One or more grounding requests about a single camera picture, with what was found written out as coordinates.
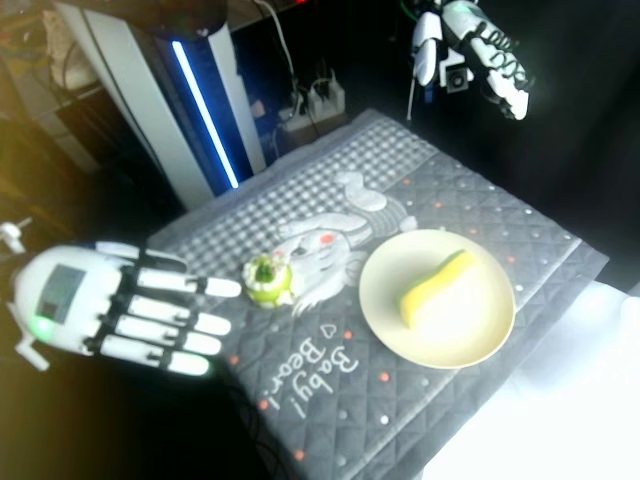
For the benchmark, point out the white column with blue light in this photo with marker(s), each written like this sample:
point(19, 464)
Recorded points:
point(150, 100)

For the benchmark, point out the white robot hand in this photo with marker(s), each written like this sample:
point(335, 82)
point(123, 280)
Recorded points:
point(65, 300)
point(500, 65)

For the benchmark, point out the green toy cake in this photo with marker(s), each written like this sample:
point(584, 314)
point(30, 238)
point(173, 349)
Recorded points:
point(267, 282)

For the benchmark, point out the cream round plate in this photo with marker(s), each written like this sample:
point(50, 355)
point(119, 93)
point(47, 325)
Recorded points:
point(450, 345)

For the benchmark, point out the white power strip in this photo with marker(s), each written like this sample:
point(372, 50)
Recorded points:
point(325, 97)

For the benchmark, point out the grey quilt with printed bear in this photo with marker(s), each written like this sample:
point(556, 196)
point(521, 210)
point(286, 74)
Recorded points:
point(350, 400)

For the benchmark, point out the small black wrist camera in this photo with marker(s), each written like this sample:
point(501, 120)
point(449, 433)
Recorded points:
point(457, 79)

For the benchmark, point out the yellow and green sponge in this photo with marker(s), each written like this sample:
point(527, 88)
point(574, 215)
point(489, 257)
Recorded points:
point(435, 290)

